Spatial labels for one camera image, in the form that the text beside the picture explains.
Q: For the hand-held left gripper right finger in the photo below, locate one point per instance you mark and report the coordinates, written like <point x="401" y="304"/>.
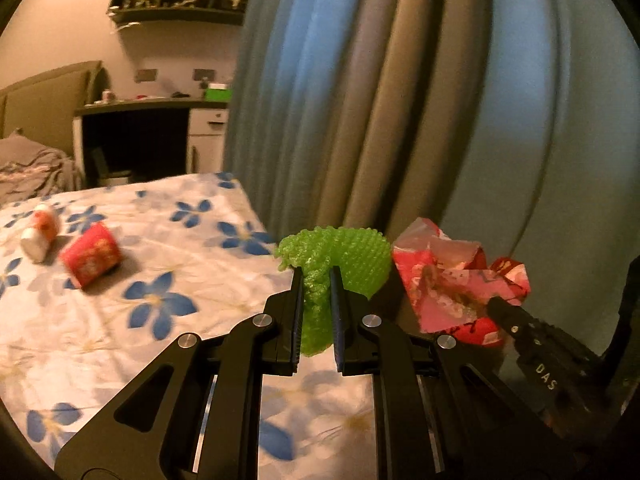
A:
<point x="339" y="320"/>

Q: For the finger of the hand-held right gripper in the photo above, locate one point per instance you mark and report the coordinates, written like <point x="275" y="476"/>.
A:
<point x="507" y="317"/>

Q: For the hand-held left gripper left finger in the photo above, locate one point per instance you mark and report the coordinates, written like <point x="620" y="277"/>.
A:
<point x="298" y="315"/>

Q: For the green foam net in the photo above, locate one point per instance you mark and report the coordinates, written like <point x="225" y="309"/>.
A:
<point x="350" y="255"/>

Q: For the red wrapper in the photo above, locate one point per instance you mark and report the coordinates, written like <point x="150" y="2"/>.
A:
<point x="440" y="280"/>

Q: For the white drawer cabinet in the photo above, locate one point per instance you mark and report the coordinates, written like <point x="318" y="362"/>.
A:
<point x="207" y="135"/>

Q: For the green box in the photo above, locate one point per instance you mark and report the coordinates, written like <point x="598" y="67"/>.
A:
<point x="218" y="92"/>

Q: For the blue grey curtain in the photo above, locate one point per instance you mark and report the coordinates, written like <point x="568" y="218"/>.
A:
<point x="400" y="85"/>

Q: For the dark desk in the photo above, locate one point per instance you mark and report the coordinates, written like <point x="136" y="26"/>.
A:
<point x="135" y="135"/>

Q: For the white paper cup red band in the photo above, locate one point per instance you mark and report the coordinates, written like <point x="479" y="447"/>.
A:
<point x="40" y="232"/>

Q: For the grey blanket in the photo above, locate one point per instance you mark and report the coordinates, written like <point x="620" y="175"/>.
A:
<point x="35" y="165"/>

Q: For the padded bed headboard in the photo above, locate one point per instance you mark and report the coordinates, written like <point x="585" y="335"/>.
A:
<point x="45" y="95"/>

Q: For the wall socket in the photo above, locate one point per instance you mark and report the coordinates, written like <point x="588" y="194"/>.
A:
<point x="202" y="74"/>
<point x="146" y="75"/>

